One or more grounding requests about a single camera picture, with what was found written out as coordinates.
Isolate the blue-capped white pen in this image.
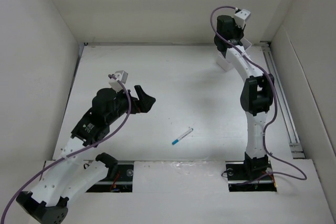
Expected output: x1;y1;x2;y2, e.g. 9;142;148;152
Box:
171;128;193;145

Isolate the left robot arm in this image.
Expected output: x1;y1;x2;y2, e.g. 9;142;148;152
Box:
16;85;156;223

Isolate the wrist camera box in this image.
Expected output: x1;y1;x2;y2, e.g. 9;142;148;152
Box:
234;9;251;26
113;70;128;84

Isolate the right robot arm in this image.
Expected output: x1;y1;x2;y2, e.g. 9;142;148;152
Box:
214;15;274;180

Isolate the aluminium rail right side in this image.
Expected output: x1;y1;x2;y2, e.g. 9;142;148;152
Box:
260;41;306;159

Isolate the white three-compartment organizer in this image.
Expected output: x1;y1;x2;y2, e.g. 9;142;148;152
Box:
216;38;252;72

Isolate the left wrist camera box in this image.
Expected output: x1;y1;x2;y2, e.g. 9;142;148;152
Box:
113;70;128;84

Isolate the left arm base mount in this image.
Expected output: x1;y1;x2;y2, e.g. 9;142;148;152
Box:
86;161;134;193

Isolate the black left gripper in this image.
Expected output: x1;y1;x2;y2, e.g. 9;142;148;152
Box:
107;86;155;124

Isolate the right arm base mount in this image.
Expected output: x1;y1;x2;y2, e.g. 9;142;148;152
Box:
221;161;277;192

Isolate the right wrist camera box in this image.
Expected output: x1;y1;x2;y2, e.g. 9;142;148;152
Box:
234;9;251;26

